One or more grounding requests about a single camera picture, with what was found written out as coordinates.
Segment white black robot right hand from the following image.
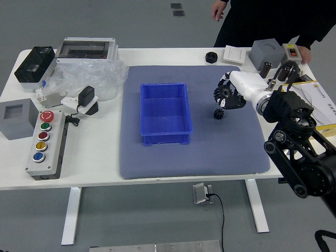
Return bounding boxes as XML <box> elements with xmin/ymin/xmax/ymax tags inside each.
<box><xmin>214</xmin><ymin>70</ymin><xmax>274</xmax><ymax>111</ymax></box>

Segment person's left hand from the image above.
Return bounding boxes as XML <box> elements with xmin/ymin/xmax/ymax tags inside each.
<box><xmin>295</xmin><ymin>46</ymin><xmax>313</xmax><ymax>66</ymax></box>

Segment person's right hand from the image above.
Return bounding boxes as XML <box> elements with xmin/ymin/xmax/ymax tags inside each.
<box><xmin>211</xmin><ymin>0</ymin><xmax>232</xmax><ymax>22</ymax></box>

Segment big black gear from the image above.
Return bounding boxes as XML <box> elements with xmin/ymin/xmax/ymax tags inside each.
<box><xmin>214</xmin><ymin>85</ymin><xmax>236</xmax><ymax>102</ymax></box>

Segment yellow white cardboard box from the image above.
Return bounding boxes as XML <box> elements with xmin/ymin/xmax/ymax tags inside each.
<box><xmin>277</xmin><ymin>80</ymin><xmax>336</xmax><ymax>137</ymax></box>

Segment blue plastic box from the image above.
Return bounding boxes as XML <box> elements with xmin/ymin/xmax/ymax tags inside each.
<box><xmin>140</xmin><ymin>82</ymin><xmax>194</xmax><ymax>146</ymax></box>

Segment white box with clear lid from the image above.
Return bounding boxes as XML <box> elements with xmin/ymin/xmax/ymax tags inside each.
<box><xmin>55</xmin><ymin>37</ymin><xmax>119</xmax><ymax>66</ymax></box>

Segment black box with grey base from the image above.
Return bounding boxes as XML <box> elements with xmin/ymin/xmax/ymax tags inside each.
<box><xmin>14</xmin><ymin>46</ymin><xmax>57</xmax><ymax>91</ymax></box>

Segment grey five-button control box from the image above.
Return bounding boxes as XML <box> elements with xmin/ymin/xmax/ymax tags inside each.
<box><xmin>25</xmin><ymin>110</ymin><xmax>69</xmax><ymax>181</ymax></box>

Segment grey cube with round hole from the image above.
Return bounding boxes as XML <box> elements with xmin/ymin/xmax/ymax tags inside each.
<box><xmin>248</xmin><ymin>38</ymin><xmax>286</xmax><ymax>71</ymax></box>

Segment person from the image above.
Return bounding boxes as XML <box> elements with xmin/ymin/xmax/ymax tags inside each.
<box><xmin>213</xmin><ymin>0</ymin><xmax>336</xmax><ymax>50</ymax></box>

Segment grey-blue mat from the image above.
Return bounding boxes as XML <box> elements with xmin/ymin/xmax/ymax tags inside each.
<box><xmin>118</xmin><ymin>65</ymin><xmax>271</xmax><ymax>181</ymax></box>

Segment silver floor socket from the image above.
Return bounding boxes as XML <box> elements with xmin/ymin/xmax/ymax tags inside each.
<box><xmin>192</xmin><ymin>182</ymin><xmax>215</xmax><ymax>205</ymax></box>

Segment white table leg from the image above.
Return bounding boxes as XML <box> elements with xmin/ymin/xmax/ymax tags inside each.
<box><xmin>245</xmin><ymin>179</ymin><xmax>270</xmax><ymax>234</ymax></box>
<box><xmin>61</xmin><ymin>186</ymin><xmax>82</xmax><ymax>246</ymax></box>

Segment clear plastic bag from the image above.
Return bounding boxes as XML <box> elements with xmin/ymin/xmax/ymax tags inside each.
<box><xmin>41</xmin><ymin>59</ymin><xmax>129</xmax><ymax>103</ymax></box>

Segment black power adapter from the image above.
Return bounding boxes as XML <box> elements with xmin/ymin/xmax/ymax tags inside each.
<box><xmin>77</xmin><ymin>86</ymin><xmax>96</xmax><ymax>108</ymax></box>

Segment white socket plate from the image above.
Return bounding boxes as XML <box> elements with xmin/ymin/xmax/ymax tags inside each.
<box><xmin>60</xmin><ymin>94</ymin><xmax>99</xmax><ymax>116</ymax></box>

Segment silver metal plate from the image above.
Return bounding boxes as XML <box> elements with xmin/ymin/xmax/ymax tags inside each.
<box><xmin>89</xmin><ymin>239</ymin><xmax>223</xmax><ymax>252</ymax></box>

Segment white grey circuit breaker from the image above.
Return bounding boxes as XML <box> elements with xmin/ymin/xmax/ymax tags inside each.
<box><xmin>35</xmin><ymin>86</ymin><xmax>64</xmax><ymax>109</ymax></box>

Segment grey cube with square hole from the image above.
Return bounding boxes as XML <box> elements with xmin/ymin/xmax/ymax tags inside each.
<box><xmin>0</xmin><ymin>98</ymin><xmax>40</xmax><ymax>141</ymax></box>

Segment grey two-button switch box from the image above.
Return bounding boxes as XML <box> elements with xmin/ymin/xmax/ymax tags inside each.
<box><xmin>281</xmin><ymin>43</ymin><xmax>302</xmax><ymax>64</ymax></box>

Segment white wall switch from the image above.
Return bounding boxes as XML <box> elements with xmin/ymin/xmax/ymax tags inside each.
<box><xmin>223</xmin><ymin>45</ymin><xmax>247</xmax><ymax>65</ymax></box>

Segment black floor cable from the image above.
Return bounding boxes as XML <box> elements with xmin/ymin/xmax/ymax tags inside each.
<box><xmin>206</xmin><ymin>193</ymin><xmax>225</xmax><ymax>252</ymax></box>

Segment black sleeved cable loop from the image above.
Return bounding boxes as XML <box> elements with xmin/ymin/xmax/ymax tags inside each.
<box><xmin>314</xmin><ymin>229</ymin><xmax>336</xmax><ymax>252</ymax></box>

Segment black adapter cord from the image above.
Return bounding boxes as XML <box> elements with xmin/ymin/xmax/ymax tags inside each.
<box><xmin>64</xmin><ymin>104</ymin><xmax>82</xmax><ymax>127</ymax></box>

